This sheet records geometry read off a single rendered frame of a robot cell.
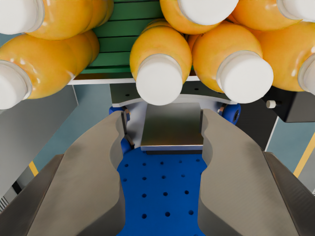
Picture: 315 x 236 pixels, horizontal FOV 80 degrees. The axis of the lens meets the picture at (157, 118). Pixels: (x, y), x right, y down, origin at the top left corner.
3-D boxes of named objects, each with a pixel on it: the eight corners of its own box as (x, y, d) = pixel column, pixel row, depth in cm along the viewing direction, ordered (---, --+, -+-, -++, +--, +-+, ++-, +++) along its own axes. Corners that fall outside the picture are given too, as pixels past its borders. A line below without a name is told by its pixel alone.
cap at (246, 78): (270, 77, 17) (281, 85, 16) (231, 101, 18) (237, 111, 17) (251, 42, 16) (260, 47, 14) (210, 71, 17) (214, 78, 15)
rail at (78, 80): (56, 78, 32) (46, 85, 30) (54, 74, 32) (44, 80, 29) (299, 70, 30) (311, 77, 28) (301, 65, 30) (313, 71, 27)
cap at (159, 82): (130, 79, 18) (126, 86, 16) (157, 46, 16) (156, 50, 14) (161, 104, 19) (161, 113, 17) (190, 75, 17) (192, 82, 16)
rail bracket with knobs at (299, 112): (247, 95, 38) (271, 124, 30) (255, 60, 34) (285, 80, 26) (297, 94, 38) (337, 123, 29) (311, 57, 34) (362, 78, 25)
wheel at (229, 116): (219, 129, 34) (230, 133, 33) (222, 107, 31) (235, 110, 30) (229, 118, 37) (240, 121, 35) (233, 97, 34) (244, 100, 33)
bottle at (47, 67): (95, 20, 32) (27, 42, 16) (103, 62, 35) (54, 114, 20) (54, 22, 32) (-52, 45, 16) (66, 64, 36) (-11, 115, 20)
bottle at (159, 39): (133, 42, 33) (106, 81, 18) (160, 7, 30) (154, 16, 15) (164, 68, 36) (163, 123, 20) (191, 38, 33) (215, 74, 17)
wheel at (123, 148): (126, 164, 37) (135, 159, 38) (120, 144, 35) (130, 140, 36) (117, 156, 41) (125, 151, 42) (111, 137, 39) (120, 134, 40)
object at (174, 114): (148, 114, 38) (141, 158, 27) (147, 103, 37) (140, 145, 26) (198, 113, 38) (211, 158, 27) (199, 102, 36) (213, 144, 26)
